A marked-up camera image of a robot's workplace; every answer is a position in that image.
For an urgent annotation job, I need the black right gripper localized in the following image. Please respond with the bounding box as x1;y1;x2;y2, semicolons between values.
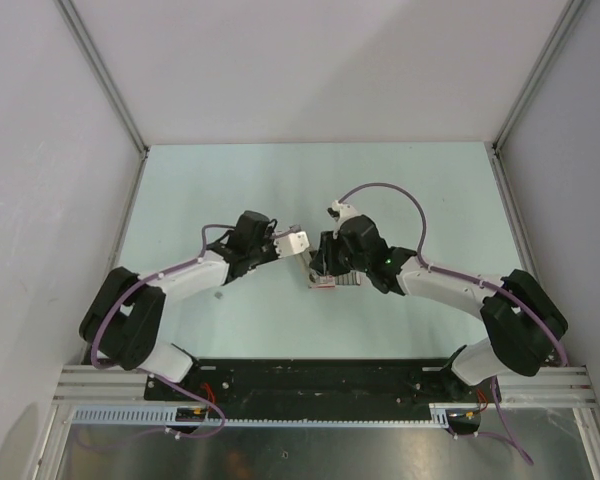
310;230;370;277

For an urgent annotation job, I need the beige and black stapler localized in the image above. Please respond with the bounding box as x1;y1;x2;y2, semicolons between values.
295;250;316;288

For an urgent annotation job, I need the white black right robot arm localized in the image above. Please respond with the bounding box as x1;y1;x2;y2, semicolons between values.
310;215;568;401

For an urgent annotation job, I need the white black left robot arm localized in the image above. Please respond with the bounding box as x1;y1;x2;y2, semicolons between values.
79;210;278;400

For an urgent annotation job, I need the red white staple box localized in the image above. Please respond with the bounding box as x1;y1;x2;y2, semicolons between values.
308;272;362;289

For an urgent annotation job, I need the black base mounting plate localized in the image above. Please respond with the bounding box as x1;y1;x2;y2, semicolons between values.
144;357;501;407

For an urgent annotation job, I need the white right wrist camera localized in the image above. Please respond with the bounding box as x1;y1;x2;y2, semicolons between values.
327;200;359;238

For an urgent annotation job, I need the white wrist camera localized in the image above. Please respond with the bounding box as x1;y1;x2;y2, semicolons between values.
273;225;310;258
327;200;359;238

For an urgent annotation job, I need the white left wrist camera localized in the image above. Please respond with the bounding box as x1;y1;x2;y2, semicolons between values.
273;225;310;258

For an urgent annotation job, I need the grey slotted cable duct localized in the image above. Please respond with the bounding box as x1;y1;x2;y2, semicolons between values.
69;403;481;429

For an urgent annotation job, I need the aluminium frame rail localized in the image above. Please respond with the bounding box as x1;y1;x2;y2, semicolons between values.
52;365;597;408

